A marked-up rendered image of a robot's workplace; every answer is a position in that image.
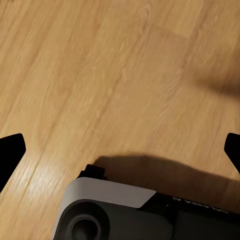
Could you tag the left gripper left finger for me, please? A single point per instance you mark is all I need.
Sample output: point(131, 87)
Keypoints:
point(12, 149)

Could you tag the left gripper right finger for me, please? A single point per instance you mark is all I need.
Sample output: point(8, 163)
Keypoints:
point(232, 149)

